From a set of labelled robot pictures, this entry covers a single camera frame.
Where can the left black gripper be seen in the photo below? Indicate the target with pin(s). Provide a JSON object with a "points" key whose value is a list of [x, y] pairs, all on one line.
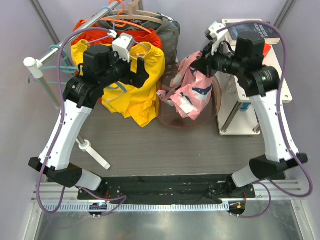
{"points": [[136, 79]]}

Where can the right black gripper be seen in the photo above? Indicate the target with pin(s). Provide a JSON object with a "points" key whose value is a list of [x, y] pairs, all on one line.
{"points": [[204, 64]]}

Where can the pink whale print shorts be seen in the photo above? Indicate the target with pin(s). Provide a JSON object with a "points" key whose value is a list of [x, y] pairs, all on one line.
{"points": [[189, 91]]}

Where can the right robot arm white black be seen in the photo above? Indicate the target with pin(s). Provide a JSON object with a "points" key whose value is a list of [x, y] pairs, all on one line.
{"points": [[261, 85]]}

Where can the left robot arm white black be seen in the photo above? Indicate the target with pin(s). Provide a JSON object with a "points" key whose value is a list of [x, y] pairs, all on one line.
{"points": [[102, 66]]}

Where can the orange shorts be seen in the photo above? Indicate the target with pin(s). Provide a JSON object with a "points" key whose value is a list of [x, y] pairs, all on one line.
{"points": [[96, 37]]}

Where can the orange plastic hanger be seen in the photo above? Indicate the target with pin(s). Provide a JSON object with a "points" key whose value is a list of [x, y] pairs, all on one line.
{"points": [[116, 20]]}

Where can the beige wooden hanger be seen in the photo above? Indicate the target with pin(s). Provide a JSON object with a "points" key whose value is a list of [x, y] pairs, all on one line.
{"points": [[133, 13]]}

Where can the grey garment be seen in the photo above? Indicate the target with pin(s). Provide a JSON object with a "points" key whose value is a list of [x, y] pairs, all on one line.
{"points": [[168, 31]]}

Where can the white two-tier shelf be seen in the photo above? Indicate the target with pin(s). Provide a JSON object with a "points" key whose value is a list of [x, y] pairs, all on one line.
{"points": [[236, 117]]}

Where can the red cube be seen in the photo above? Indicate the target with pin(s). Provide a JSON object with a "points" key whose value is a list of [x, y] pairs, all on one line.
{"points": [[266, 50]]}

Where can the transparent brown plastic basin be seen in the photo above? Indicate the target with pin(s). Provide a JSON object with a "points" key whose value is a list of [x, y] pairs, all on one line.
{"points": [[169, 116]]}

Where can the dark blue book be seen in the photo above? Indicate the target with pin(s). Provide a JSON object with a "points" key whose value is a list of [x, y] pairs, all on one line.
{"points": [[270, 36]]}

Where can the silver clothes rack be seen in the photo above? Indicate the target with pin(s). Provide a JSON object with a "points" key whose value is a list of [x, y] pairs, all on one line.
{"points": [[36, 67]]}

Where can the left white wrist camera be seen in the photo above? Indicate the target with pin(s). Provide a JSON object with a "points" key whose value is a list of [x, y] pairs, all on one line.
{"points": [[122, 45]]}

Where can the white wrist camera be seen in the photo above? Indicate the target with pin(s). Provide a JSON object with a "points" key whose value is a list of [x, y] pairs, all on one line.
{"points": [[122, 45], [216, 34]]}

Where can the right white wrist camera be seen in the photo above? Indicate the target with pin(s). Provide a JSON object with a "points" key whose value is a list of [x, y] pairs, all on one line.
{"points": [[216, 34]]}

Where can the blue wire hanger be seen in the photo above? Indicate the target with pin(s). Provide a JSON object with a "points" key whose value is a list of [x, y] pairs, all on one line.
{"points": [[109, 25]]}

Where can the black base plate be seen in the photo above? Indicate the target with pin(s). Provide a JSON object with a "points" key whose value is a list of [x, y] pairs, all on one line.
{"points": [[199, 189]]}

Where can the perforated metal cable rail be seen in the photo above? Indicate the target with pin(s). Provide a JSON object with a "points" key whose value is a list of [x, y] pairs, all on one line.
{"points": [[100, 207]]}

